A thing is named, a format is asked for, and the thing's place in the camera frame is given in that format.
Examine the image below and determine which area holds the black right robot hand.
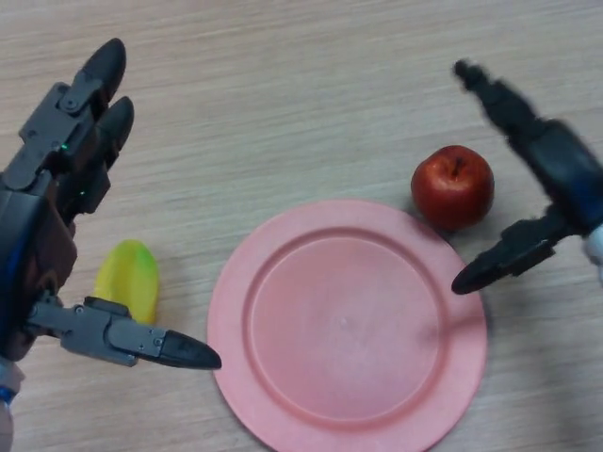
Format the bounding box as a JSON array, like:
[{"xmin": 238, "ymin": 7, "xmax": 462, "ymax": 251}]
[{"xmin": 450, "ymin": 58, "xmax": 603, "ymax": 297}]

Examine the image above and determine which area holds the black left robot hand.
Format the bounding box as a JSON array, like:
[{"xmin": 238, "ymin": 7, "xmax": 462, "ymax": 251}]
[{"xmin": 0, "ymin": 38, "xmax": 222, "ymax": 371}]

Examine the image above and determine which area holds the red apple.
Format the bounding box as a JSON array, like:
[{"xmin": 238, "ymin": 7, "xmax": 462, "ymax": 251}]
[{"xmin": 411, "ymin": 145, "xmax": 496, "ymax": 232}]

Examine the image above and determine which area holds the pink round plate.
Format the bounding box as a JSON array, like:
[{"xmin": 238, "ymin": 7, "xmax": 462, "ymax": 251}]
[{"xmin": 206, "ymin": 199, "xmax": 488, "ymax": 452}]

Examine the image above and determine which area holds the yellow-green mango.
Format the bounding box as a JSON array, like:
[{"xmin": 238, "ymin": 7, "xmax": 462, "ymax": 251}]
[{"xmin": 93, "ymin": 238, "xmax": 160, "ymax": 326}]

